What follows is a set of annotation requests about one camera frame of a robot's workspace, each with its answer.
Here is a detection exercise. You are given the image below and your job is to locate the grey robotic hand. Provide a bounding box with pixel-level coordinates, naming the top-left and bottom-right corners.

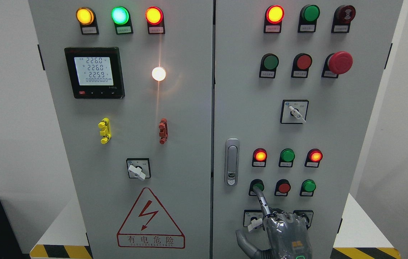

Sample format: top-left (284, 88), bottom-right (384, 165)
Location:
top-left (236, 187), bottom-right (313, 259)

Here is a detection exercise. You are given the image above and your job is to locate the green start button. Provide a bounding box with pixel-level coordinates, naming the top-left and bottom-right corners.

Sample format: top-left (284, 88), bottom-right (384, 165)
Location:
top-left (248, 179), bottom-right (264, 196)

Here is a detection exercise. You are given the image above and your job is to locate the red push button lower middle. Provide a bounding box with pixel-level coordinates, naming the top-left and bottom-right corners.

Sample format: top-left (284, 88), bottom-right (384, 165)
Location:
top-left (274, 179), bottom-right (291, 197)

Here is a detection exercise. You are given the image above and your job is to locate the green push button lower right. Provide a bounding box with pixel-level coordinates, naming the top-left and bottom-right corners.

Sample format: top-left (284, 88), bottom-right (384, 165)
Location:
top-left (299, 179), bottom-right (317, 197)

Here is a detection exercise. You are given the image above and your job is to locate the red push button upper row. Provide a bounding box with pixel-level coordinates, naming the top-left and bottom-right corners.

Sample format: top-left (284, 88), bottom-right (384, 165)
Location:
top-left (291, 53), bottom-right (312, 78)

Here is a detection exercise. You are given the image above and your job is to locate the green push button upper row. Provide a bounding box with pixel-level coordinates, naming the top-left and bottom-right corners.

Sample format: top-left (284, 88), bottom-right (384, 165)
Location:
top-left (259, 53), bottom-right (279, 79)

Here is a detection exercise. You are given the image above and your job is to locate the red emergency stop mushroom button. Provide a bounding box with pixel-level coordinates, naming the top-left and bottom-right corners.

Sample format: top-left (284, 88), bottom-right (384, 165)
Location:
top-left (321, 51), bottom-right (353, 78)

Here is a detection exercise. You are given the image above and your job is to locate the green indicator light lower middle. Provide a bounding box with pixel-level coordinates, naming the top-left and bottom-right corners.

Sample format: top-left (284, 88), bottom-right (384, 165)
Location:
top-left (278, 149), bottom-right (295, 168)

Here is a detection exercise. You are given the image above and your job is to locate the green indicator light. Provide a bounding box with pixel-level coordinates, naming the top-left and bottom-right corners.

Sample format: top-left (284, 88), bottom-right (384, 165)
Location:
top-left (278, 149), bottom-right (295, 168)
top-left (111, 6), bottom-right (133, 35)
top-left (298, 4), bottom-right (320, 33)

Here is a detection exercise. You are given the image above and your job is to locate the red indicator light lower right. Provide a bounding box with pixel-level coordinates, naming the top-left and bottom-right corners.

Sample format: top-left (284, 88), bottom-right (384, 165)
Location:
top-left (304, 149), bottom-right (323, 168)

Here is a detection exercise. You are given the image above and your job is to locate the red indicator light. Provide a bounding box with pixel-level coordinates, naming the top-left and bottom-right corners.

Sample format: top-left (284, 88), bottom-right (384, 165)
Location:
top-left (263, 5), bottom-right (285, 34)
top-left (145, 6), bottom-right (165, 34)
top-left (304, 149), bottom-right (323, 168)
top-left (252, 148), bottom-right (268, 167)

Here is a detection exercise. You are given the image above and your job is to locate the red indicator light lower left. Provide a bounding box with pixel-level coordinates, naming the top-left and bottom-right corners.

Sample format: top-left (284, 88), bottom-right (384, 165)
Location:
top-left (252, 148), bottom-right (268, 167)

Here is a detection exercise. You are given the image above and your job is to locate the red electric hazard warning sticker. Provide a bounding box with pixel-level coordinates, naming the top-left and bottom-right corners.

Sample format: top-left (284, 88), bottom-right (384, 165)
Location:
top-left (117, 187), bottom-right (185, 249)

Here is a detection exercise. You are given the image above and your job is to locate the grey cabinet right door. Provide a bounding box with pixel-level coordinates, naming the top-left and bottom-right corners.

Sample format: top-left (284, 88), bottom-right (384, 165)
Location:
top-left (213, 0), bottom-right (403, 259)

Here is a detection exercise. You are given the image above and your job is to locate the grey cabinet door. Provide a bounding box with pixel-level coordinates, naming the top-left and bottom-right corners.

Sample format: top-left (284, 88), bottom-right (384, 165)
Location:
top-left (29, 0), bottom-right (213, 259)
top-left (213, 0), bottom-right (403, 259)

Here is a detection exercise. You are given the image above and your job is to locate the red test terminal block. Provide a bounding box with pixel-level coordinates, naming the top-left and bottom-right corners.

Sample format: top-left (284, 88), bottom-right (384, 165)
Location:
top-left (158, 118), bottom-right (168, 145)

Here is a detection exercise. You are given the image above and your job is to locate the white glowing indicator light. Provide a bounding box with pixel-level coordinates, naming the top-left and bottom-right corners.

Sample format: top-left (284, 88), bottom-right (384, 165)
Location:
top-left (151, 66), bottom-right (167, 82)

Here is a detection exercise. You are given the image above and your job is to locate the yellow test terminal block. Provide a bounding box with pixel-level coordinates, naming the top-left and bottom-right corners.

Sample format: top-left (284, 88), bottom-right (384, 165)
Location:
top-left (98, 117), bottom-right (112, 144)

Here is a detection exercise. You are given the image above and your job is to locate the grey cabinet left door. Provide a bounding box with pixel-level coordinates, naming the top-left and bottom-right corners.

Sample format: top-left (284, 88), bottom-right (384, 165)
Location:
top-left (29, 0), bottom-right (213, 259)

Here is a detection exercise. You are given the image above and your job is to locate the red indicator light top right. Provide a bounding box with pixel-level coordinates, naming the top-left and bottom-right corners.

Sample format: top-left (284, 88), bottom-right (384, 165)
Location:
top-left (263, 5), bottom-right (285, 34)

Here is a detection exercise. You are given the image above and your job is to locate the green indicator light top right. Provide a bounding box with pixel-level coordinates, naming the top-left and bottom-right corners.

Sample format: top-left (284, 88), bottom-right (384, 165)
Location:
top-left (298, 4), bottom-right (320, 33)

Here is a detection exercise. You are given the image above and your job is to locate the red black buzzer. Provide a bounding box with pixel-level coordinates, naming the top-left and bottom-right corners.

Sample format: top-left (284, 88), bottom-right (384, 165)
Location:
top-left (331, 5), bottom-right (356, 33)

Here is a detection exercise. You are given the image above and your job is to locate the black digital power meter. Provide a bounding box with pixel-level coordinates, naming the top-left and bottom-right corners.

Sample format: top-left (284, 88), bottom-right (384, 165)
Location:
top-left (64, 46), bottom-right (125, 99)

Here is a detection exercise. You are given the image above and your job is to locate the red indicator light top left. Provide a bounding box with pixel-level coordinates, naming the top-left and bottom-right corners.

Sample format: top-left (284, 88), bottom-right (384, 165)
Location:
top-left (145, 6), bottom-right (165, 34)

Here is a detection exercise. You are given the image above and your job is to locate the green indicator light top left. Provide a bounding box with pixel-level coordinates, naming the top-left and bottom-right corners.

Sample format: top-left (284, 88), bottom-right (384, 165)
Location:
top-left (111, 6), bottom-right (133, 35)

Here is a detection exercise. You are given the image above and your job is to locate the yellow indicator light top left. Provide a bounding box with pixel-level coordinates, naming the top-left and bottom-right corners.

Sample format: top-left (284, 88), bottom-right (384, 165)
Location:
top-left (76, 7), bottom-right (99, 35)

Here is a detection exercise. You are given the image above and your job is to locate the black selector switch bottom right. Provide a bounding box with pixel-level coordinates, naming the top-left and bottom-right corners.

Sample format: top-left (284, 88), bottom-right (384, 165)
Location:
top-left (293, 210), bottom-right (314, 229)

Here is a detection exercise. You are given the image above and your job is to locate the white selector switch bottom left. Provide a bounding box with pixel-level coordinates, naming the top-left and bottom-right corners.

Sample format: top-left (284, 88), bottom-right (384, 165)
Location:
top-left (243, 209), bottom-right (263, 233)

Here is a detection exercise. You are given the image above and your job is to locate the white selector switch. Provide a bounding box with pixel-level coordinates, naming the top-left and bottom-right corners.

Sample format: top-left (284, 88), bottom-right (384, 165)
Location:
top-left (280, 100), bottom-right (309, 124)
top-left (243, 209), bottom-right (263, 233)

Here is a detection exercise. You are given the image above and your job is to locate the silver door lock handle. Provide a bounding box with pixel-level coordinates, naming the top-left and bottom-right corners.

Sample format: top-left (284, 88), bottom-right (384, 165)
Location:
top-left (224, 138), bottom-right (240, 186)

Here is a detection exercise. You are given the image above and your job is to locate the white selector switch upper right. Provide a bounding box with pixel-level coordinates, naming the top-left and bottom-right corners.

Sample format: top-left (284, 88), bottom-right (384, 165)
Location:
top-left (280, 100), bottom-right (309, 124)

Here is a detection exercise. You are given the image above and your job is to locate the white selector switch left door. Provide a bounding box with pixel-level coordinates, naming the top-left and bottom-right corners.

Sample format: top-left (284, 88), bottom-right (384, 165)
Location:
top-left (126, 158), bottom-right (151, 181)

